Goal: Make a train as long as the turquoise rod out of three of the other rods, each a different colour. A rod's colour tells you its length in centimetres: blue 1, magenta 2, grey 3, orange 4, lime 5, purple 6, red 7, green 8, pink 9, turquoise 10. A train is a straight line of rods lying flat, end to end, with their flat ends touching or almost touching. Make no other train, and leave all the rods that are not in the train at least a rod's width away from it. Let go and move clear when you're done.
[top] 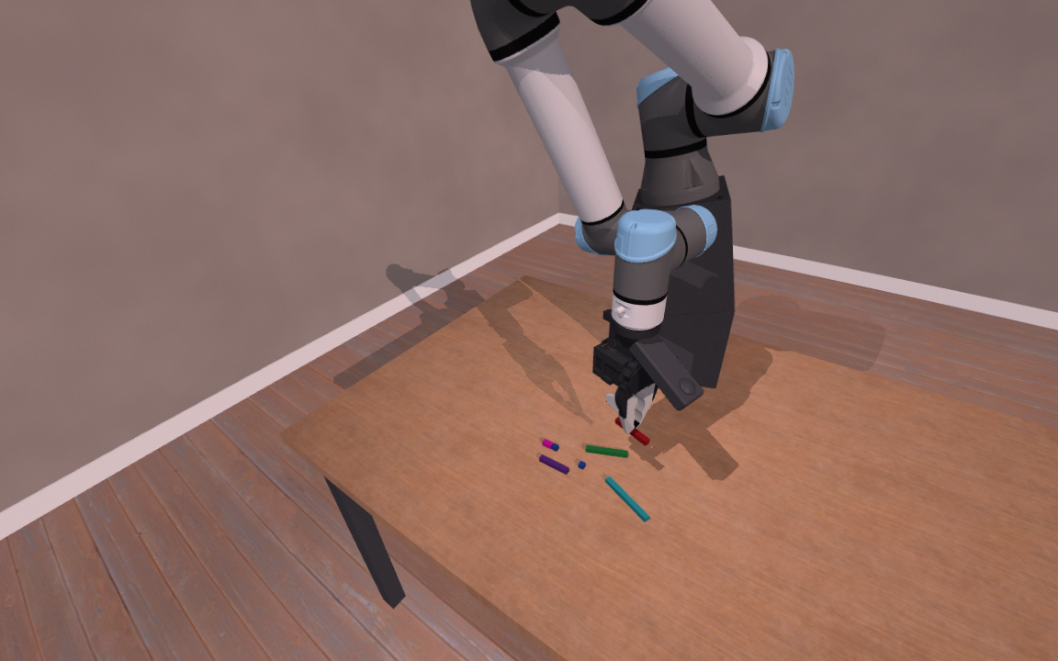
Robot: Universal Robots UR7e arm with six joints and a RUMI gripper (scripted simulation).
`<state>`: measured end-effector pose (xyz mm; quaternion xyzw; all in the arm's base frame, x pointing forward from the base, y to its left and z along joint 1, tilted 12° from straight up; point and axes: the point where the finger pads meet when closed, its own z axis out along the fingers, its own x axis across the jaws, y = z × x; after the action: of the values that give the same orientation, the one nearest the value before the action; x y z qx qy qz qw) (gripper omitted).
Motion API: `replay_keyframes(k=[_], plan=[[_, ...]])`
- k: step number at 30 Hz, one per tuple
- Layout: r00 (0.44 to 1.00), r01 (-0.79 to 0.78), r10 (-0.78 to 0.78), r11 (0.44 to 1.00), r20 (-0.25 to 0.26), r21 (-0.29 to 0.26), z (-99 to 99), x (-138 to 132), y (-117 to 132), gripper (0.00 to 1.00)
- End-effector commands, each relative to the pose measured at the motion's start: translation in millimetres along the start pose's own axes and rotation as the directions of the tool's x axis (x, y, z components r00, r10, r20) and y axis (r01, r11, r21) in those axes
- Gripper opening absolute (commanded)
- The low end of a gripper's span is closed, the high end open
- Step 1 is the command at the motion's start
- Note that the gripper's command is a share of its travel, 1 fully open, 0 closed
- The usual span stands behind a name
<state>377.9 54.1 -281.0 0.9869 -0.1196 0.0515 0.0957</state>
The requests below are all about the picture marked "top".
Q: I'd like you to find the green rod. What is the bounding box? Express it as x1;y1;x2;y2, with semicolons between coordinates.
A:
586;445;628;458

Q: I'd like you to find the purple rod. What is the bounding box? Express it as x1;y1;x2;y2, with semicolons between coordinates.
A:
539;455;569;475

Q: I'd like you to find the red rod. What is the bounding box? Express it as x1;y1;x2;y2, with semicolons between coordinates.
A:
615;417;650;446

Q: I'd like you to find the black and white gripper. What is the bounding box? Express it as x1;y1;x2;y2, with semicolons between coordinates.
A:
592;309;661;434

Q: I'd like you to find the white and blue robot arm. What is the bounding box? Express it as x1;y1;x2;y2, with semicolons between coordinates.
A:
470;0;794;410

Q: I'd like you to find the turquoise rod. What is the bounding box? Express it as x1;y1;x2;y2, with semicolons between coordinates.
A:
605;476;649;522

